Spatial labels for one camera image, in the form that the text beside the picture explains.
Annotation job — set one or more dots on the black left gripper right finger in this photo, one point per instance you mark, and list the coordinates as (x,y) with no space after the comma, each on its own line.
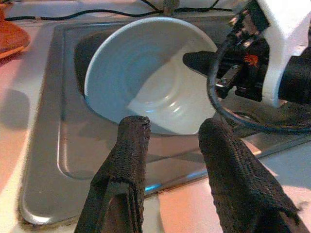
(230,174)

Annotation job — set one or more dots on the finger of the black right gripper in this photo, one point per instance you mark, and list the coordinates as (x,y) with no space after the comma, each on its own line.
(199,60)

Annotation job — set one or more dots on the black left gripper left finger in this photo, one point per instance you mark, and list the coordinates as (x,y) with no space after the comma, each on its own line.
(131,170)

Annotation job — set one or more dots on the white ceramic bowl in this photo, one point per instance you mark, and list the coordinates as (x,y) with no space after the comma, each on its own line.
(136,72)

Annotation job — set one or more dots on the stainless steel sink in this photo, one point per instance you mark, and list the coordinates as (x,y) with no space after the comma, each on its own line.
(48,121)

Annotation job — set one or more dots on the orange plastic bowl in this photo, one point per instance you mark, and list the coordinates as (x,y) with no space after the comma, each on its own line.
(9,36)

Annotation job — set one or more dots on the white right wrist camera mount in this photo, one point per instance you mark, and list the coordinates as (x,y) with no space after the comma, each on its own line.
(279,43)

